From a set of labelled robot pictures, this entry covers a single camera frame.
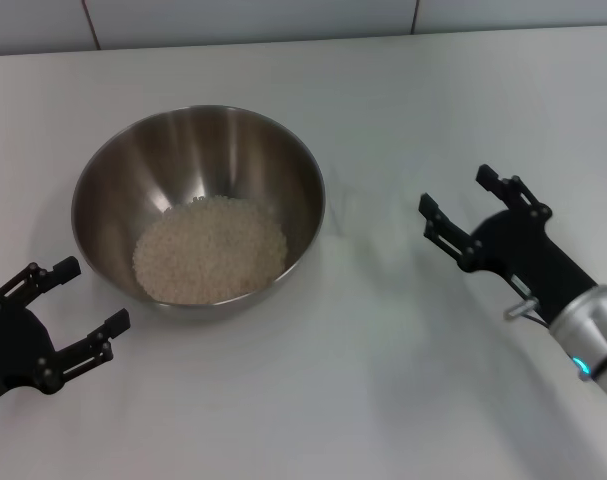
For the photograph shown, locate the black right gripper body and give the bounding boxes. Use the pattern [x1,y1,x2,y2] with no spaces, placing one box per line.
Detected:
[472,212,599,326]

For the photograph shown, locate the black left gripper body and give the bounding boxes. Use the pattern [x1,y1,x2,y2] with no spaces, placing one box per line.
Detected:
[0,292,62,409]

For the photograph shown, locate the white rice grains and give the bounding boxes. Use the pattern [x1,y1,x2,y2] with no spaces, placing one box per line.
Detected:
[132,195,289,305]

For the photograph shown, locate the stainless steel mixing bowl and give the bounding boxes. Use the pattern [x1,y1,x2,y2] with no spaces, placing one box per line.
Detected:
[71,104,327,321]

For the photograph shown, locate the small silver gripper pin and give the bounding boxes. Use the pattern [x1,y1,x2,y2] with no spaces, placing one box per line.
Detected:
[502,297,540,322]

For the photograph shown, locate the white partition panel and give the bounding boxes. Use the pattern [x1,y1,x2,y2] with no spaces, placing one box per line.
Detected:
[418,0,607,36]
[0,0,419,57]

